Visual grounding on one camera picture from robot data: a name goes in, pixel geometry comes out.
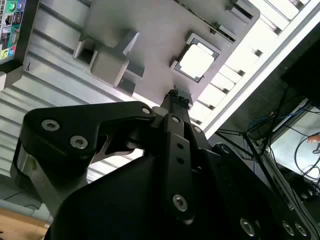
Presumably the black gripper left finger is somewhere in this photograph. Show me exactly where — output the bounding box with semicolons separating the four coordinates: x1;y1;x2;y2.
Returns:
11;89;197;225

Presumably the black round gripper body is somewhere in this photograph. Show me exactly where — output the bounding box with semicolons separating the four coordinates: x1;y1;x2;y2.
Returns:
46;141;316;240

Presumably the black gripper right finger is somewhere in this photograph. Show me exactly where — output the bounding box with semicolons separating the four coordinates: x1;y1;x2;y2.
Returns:
178;97;214;174

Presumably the silver square CPU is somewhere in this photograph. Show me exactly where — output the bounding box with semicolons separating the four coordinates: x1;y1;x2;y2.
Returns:
173;39;222;83

